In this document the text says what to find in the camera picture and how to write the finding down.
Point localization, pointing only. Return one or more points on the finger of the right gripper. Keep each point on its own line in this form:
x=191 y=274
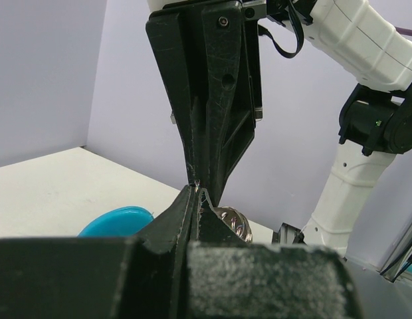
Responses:
x=229 y=109
x=177 y=41

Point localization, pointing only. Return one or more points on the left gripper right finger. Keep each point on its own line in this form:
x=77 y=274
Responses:
x=228 y=278

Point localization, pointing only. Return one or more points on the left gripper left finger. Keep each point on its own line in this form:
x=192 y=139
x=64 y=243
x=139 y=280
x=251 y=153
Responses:
x=142 y=276

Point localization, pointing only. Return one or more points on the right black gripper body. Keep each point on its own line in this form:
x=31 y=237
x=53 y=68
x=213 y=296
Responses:
x=286 y=13

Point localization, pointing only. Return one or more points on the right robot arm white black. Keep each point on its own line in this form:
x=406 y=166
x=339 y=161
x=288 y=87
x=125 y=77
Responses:
x=376 y=120

